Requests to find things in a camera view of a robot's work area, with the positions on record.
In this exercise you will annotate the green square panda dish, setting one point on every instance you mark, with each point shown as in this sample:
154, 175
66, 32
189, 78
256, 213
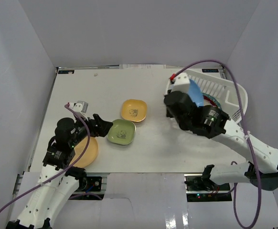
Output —
122, 132

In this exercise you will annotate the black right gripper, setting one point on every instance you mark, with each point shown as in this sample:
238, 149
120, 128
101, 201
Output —
168, 114

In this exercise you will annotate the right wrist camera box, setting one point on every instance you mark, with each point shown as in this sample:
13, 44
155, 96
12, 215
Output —
180, 83

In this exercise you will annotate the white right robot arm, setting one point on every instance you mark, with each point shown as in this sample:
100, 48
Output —
261, 166

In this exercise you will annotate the yellow round plate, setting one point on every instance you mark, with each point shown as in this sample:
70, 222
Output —
90, 154

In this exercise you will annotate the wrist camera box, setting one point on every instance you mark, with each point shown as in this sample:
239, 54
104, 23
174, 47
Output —
79, 109
180, 83

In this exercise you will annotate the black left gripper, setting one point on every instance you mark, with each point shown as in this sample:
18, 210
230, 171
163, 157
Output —
92, 123

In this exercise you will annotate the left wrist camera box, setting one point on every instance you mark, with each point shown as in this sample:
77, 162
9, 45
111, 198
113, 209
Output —
79, 109

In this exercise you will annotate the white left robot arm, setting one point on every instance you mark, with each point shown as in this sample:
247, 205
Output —
59, 178

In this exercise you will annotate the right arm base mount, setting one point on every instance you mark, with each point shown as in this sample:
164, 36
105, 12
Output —
197, 191

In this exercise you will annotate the light blue round plate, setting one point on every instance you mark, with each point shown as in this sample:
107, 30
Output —
195, 94

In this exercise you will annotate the yellow square panda dish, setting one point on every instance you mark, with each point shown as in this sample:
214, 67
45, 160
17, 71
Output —
134, 110

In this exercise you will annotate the white plastic dish bin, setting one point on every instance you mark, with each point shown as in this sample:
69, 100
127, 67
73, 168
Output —
212, 81

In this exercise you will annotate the teal scalloped plate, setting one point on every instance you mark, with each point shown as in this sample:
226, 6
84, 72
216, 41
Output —
210, 100

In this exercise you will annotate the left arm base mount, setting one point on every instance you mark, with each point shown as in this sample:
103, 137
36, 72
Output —
90, 188

